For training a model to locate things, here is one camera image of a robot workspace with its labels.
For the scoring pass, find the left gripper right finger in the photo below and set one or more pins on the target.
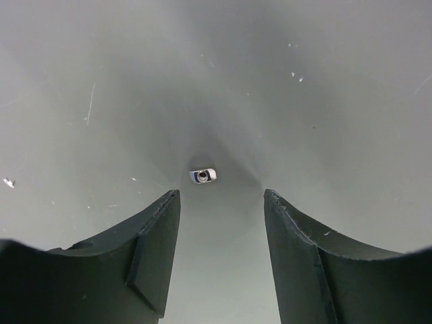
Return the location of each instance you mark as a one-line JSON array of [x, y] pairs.
[[323, 276]]

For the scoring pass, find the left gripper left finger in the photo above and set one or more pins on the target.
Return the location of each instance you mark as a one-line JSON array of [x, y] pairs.
[[120, 275]]

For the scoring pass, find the tiny silver nut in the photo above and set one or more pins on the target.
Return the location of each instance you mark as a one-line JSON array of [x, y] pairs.
[[203, 176]]

